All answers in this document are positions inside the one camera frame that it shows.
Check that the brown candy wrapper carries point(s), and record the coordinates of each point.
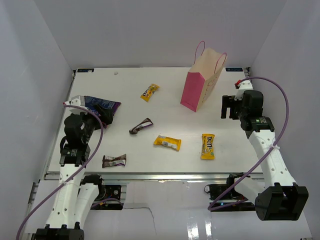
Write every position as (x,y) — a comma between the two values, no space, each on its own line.
(142,125)

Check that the pink cream paper bag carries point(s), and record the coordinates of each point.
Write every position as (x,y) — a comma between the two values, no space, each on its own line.
(202,78)

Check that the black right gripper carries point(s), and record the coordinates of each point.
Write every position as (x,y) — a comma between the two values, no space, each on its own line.
(228,102)

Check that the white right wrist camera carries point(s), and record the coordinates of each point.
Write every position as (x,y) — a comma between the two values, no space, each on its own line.
(241,87)

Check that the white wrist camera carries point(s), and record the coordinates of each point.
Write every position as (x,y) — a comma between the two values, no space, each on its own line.
(241,87)
(77,100)

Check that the blue label right corner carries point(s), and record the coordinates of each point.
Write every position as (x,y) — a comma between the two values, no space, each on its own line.
(234,69)

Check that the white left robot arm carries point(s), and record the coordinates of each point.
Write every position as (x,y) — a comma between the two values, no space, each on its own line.
(76,191)

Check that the blue purple cookie bag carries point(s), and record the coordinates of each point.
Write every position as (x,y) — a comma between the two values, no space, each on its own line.
(107,104)

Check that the yellow candy pack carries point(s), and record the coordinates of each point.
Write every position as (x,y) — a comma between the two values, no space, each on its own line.
(168,142)
(149,92)

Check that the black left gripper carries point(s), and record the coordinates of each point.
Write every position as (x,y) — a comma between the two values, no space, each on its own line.
(106,114)

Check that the blue label corner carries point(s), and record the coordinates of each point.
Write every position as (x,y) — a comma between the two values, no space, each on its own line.
(234,69)
(85,70)

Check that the blue label left corner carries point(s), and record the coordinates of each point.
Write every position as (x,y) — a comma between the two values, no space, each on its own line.
(85,70)

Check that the yellow M&M's pack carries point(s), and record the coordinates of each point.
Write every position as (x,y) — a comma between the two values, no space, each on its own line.
(207,150)

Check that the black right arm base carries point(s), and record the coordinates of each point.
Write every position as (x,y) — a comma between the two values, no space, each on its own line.
(215,189)

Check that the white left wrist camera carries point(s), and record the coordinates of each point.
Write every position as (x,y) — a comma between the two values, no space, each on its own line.
(77,100)

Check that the brown candy pack front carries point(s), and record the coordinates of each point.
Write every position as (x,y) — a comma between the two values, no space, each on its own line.
(109,161)

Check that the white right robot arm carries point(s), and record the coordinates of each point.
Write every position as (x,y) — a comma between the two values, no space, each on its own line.
(281,198)

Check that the aluminium front rail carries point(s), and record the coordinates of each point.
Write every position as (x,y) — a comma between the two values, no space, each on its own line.
(204,177)

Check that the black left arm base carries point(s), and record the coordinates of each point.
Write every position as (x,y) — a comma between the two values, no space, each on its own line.
(109,196)

